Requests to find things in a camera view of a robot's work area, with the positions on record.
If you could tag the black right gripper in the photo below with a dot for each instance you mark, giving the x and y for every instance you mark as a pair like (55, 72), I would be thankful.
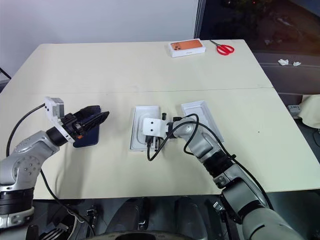
(157, 143)

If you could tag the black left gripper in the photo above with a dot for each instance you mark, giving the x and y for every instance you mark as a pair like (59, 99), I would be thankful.
(75, 126)

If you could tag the dark blue smartphone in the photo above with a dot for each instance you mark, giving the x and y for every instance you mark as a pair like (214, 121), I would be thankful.
(88, 139)

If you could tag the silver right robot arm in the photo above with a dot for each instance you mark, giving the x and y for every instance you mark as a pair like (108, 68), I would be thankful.
(200, 142)

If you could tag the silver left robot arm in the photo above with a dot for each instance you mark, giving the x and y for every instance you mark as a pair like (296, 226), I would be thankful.
(27, 152)

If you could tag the white phone box base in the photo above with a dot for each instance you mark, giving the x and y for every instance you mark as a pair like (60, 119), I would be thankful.
(137, 125)

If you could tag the white phone box lid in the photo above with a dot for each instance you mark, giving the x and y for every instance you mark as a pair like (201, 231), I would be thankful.
(210, 117)

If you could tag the orange printed phone box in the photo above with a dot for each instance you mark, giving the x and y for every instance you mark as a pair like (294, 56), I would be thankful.
(186, 47)

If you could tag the grey power strip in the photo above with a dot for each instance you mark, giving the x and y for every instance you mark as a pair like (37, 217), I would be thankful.
(295, 109)

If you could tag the crumpled white paper scrap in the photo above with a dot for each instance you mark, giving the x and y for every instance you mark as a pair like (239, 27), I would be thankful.
(283, 61)
(296, 63)

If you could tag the cream cloth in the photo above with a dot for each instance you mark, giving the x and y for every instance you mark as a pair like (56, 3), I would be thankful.
(311, 108)

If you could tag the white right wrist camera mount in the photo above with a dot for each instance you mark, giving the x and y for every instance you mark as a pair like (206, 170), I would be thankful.
(152, 125)

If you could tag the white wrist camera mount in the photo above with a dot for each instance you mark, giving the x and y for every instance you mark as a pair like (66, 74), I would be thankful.
(50, 107)
(152, 125)

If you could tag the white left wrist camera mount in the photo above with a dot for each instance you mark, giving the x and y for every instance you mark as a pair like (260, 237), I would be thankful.
(50, 107)

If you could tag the black metal frame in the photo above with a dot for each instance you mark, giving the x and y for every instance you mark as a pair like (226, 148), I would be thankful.
(4, 74)

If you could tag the grey window frame post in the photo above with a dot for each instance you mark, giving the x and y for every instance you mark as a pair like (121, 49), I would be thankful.
(199, 20)

